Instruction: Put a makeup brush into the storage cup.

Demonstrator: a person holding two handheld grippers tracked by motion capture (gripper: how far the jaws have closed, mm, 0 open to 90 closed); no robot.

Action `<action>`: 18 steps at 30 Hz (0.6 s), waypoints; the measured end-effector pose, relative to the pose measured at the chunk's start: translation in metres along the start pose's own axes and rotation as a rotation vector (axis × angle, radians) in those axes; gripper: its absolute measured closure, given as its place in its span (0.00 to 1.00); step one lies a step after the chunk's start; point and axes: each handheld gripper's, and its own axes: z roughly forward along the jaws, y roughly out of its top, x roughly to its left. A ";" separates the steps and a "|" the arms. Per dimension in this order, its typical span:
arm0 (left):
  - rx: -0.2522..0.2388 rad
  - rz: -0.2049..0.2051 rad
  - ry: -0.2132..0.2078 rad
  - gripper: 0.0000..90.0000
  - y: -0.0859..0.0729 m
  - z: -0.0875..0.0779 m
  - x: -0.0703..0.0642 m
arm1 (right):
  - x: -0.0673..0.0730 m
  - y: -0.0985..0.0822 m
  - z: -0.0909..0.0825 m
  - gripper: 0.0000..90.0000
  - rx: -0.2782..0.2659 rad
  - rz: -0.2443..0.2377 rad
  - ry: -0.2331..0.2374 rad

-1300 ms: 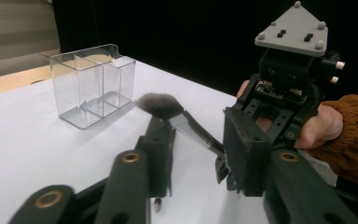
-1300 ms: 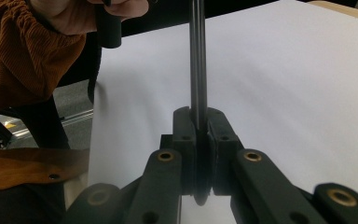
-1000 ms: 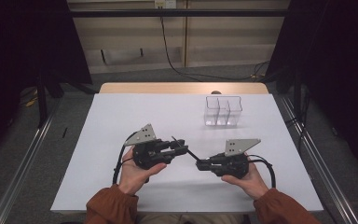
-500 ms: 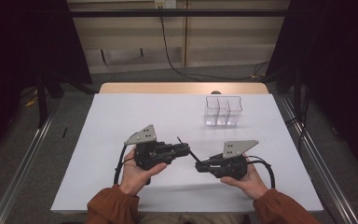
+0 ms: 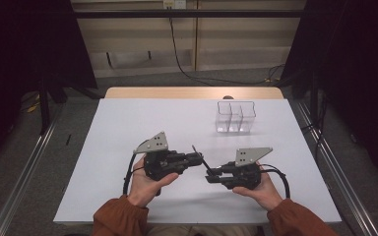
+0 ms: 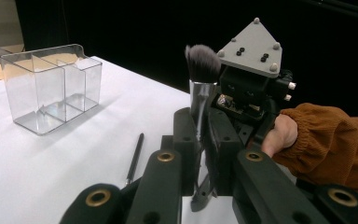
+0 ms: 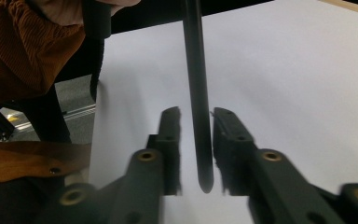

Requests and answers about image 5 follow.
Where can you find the white table cover board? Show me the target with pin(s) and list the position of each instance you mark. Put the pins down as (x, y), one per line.
(128, 124)

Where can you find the white wall socket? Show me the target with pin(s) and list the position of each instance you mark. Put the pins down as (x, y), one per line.
(174, 4)

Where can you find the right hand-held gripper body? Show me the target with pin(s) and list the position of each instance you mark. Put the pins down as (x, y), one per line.
(246, 175)

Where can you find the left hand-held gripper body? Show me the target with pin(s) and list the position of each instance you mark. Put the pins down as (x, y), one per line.
(156, 164)

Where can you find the aluminium rail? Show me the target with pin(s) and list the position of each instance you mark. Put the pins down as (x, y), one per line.
(341, 170)
(26, 170)

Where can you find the black curtain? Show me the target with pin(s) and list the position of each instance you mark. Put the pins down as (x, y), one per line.
(357, 65)
(19, 49)

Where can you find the black metal stand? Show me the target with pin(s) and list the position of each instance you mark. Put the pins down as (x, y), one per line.
(44, 108)

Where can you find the person's right hand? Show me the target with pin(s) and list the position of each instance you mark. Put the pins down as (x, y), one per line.
(265, 193)

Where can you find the clear plastic organizer box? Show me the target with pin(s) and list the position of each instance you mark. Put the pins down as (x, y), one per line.
(235, 126)

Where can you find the black makeup brush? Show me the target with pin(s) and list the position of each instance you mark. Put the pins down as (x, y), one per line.
(207, 166)

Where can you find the wooden table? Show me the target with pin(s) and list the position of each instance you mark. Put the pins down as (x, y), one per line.
(177, 92)

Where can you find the person's left hand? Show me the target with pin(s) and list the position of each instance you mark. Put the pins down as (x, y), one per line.
(142, 190)

